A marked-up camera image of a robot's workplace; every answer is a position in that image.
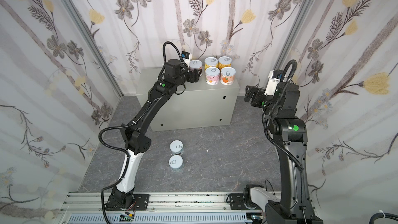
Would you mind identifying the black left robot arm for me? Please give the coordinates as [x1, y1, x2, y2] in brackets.
[98, 41, 202, 223]

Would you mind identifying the grey metal cabinet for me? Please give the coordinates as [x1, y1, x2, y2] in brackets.
[150, 76, 239, 132]

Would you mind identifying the blue label can lower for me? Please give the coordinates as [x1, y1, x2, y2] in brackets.
[169, 155, 183, 172]

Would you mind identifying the blue label can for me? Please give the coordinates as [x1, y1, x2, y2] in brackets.
[170, 140, 183, 155]
[169, 155, 183, 172]

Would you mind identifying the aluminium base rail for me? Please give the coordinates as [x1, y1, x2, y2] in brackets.
[60, 192, 262, 214]

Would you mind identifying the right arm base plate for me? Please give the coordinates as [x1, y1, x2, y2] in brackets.
[226, 193, 259, 210]

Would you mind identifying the white slotted cable duct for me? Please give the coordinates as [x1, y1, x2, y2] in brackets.
[66, 213, 252, 224]

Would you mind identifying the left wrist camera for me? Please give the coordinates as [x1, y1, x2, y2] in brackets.
[181, 51, 192, 67]

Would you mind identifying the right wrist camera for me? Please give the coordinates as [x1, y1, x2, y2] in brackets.
[264, 69, 285, 96]

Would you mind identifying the pink label can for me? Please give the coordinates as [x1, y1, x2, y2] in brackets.
[205, 67, 220, 86]

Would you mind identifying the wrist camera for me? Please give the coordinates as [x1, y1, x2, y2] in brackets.
[181, 51, 192, 67]
[264, 69, 285, 96]

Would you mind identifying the purple label can front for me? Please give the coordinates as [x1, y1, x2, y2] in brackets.
[189, 60, 203, 71]

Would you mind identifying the orange persimmon label can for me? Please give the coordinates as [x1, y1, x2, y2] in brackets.
[220, 66, 236, 86]

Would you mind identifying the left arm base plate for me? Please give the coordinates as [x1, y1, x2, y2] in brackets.
[105, 194, 150, 211]

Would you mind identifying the blue label can upper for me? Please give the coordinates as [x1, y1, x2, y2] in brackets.
[170, 140, 183, 155]

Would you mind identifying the yellow white label can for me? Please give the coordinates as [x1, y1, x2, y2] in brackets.
[204, 57, 218, 69]

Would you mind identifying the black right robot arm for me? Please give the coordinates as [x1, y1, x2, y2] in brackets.
[244, 60, 323, 224]

